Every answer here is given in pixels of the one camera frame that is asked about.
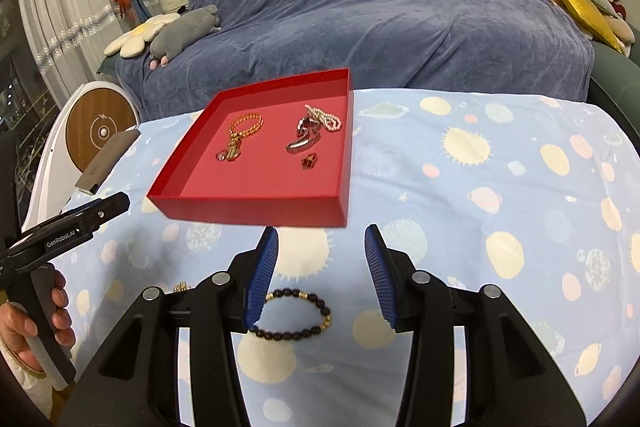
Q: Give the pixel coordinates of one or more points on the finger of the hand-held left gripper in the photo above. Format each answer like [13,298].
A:
[110,207]

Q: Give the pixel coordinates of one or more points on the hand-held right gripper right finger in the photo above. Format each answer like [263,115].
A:
[382,277]

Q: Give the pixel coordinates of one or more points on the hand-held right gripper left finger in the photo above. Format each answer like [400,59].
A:
[262,277]

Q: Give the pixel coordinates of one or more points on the red shallow box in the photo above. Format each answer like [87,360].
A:
[250,212]

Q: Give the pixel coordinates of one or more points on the person's left forearm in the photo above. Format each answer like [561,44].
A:
[25,392]

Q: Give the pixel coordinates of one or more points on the person's left hand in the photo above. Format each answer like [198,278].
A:
[20,332]

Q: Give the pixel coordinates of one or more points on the brown flat case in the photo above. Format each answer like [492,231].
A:
[107,157]

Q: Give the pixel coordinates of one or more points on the white round wood-faced appliance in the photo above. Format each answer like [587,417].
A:
[95,122]

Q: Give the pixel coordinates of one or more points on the cream flower plush cushion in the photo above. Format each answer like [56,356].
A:
[135,37]

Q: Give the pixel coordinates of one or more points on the grey plush toy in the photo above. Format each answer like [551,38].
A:
[185,32]

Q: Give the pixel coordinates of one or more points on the blue blanket covered sofa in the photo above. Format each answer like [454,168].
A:
[375,7]

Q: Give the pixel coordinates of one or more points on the dark green sofa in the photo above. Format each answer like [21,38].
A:
[615,82]

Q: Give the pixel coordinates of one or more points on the gold shiny pillow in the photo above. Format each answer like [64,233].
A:
[585,7]

